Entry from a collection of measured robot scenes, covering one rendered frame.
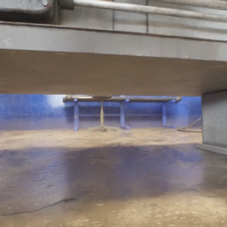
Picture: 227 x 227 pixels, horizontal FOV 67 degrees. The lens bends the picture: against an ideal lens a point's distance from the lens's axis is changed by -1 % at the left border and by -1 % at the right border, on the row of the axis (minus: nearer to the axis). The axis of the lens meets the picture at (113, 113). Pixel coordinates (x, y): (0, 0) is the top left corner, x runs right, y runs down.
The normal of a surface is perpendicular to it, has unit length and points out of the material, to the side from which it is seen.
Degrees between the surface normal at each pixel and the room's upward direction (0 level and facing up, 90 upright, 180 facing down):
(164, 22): 90
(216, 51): 90
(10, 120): 90
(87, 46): 90
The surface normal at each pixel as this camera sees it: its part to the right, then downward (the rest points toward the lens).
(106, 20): 0.18, -0.03
